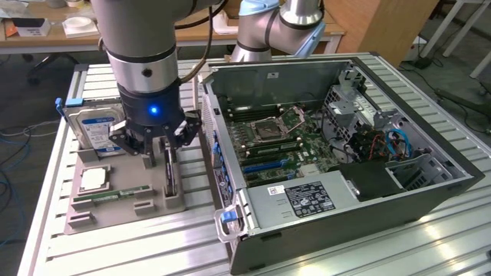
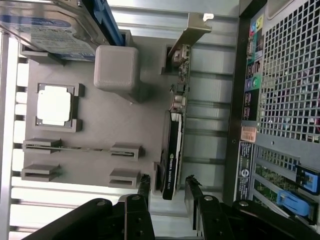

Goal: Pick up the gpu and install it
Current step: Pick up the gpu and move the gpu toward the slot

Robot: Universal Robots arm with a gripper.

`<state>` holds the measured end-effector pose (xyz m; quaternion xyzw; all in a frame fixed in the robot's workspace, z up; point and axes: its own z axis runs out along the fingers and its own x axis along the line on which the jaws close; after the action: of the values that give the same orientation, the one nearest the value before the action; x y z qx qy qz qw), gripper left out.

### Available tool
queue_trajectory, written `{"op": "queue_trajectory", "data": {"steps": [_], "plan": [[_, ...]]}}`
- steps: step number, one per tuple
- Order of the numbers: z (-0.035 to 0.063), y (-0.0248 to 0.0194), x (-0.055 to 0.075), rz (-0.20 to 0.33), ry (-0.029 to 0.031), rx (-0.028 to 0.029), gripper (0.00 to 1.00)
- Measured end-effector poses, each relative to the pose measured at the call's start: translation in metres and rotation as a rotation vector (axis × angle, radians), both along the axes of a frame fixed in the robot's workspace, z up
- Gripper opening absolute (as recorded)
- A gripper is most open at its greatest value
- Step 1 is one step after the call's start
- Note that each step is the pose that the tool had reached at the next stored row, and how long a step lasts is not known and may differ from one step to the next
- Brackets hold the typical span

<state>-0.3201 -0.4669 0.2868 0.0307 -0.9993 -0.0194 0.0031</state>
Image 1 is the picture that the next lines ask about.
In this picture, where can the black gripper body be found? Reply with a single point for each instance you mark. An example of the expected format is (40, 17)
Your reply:
(151, 109)

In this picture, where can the graphics card with metal bracket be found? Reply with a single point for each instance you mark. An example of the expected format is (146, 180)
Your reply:
(171, 178)

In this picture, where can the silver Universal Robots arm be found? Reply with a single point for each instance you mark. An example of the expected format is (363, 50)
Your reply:
(138, 28)

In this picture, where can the hard disk with blue carrier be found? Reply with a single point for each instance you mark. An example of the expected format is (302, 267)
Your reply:
(94, 135)

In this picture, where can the grey parts rack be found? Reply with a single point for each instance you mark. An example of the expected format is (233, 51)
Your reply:
(127, 184)

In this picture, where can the silver CPU chip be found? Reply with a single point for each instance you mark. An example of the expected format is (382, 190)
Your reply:
(94, 179)

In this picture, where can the green loose RAM stick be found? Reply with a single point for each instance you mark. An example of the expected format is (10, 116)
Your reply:
(127, 192)

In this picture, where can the installed RAM stick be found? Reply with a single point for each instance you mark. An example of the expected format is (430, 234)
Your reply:
(274, 149)

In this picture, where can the blue expansion slot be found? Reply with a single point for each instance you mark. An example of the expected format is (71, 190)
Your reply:
(265, 166)

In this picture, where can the green Dell motherboard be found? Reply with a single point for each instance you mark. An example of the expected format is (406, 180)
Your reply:
(307, 135)

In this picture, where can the black office chair base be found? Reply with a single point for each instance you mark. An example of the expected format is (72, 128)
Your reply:
(42, 64)

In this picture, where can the white square dish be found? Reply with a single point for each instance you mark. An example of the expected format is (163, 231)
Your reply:
(79, 27)

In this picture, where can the large silver finned heatsink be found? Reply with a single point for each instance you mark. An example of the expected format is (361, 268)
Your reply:
(310, 169)

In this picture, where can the white paper stack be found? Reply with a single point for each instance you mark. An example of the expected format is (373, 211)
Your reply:
(226, 26)

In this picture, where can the wooden desk with white legs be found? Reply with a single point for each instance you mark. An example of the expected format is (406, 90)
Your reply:
(38, 41)

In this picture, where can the silver perforated disk bay cage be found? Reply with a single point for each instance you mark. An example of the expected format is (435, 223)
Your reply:
(342, 109)

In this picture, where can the white box with black lid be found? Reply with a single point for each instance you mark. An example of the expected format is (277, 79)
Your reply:
(31, 27)

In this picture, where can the grey cup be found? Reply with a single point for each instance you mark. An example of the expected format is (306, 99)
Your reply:
(56, 3)

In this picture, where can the orange card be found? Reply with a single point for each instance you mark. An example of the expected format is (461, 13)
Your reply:
(10, 31)

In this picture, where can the black plastic shroud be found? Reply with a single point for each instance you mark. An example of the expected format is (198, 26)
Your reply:
(369, 178)

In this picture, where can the clear plastic bag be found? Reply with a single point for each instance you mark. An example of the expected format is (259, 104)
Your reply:
(14, 8)

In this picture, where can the black open PC case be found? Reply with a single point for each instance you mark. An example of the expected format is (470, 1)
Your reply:
(345, 235)

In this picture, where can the wooden cabinet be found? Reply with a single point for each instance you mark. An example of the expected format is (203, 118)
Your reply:
(383, 28)

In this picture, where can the black power adapter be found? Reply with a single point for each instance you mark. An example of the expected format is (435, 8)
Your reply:
(422, 63)

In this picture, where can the black floor stand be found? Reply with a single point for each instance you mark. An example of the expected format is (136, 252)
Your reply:
(465, 100)

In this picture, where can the black intrusion switch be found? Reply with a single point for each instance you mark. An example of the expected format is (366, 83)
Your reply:
(215, 111)

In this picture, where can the CPU socket with metal frame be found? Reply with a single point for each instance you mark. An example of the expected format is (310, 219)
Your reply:
(294, 118)

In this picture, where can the silver slanted disk bay bracket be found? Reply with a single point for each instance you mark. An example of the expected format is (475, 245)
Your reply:
(418, 172)

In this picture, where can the white wall device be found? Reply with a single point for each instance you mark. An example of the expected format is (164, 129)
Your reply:
(419, 45)

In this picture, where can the white table frame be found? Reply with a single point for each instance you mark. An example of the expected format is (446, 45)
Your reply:
(439, 28)

